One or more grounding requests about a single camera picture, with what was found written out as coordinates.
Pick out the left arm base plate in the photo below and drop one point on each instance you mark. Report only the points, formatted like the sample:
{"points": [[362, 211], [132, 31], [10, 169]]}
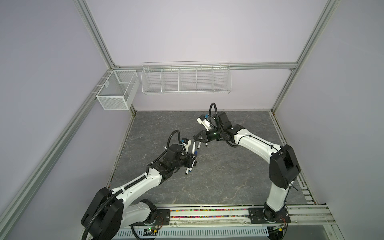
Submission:
{"points": [[160, 217]]}

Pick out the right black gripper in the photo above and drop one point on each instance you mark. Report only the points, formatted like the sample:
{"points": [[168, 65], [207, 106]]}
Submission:
{"points": [[202, 133]]}

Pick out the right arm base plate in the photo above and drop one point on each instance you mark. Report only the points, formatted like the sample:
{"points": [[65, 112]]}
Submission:
{"points": [[261, 215]]}

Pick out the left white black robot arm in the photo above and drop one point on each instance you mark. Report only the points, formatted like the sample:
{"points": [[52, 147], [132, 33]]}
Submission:
{"points": [[113, 209]]}

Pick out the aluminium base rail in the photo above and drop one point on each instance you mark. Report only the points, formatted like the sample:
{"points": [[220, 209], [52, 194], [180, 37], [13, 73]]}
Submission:
{"points": [[217, 216]]}

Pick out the white mesh square basket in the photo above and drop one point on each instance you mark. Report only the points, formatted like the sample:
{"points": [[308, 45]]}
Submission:
{"points": [[119, 90]]}

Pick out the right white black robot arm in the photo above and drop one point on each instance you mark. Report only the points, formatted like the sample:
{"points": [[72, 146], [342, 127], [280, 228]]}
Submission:
{"points": [[284, 167]]}

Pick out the blue capped whiteboard marker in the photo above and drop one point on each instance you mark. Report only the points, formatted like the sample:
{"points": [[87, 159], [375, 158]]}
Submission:
{"points": [[194, 161]]}

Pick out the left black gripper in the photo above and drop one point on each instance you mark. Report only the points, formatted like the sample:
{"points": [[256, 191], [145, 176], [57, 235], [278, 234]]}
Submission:
{"points": [[190, 160]]}

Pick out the aluminium frame profile right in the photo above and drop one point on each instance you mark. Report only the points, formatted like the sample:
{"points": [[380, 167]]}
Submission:
{"points": [[323, 20]]}

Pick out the white vented cable duct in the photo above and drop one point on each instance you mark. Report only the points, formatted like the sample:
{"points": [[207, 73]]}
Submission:
{"points": [[203, 233]]}

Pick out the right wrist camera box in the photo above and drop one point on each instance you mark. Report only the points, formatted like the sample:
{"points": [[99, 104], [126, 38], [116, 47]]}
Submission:
{"points": [[204, 121]]}

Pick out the white wire long basket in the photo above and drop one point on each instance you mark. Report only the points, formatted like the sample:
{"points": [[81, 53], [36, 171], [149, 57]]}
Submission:
{"points": [[186, 81]]}

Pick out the aluminium frame profile back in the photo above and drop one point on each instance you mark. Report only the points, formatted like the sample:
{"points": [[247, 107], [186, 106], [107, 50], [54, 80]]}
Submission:
{"points": [[211, 64]]}

